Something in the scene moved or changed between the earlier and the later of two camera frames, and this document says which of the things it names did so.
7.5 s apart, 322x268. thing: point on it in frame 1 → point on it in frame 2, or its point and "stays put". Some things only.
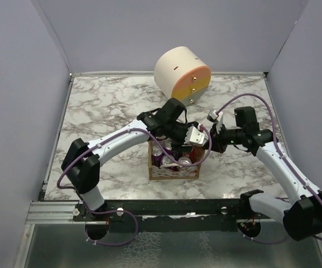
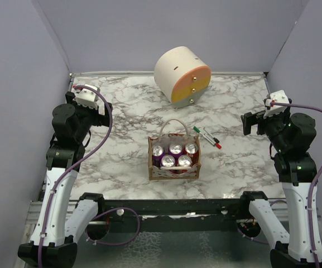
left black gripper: (177, 146) → (100, 119)
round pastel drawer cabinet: (181, 73) stays put
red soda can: (185, 159) stays put
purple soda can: (157, 156) stays put
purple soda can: (165, 159) stays put
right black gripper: (216, 139) → (250, 119)
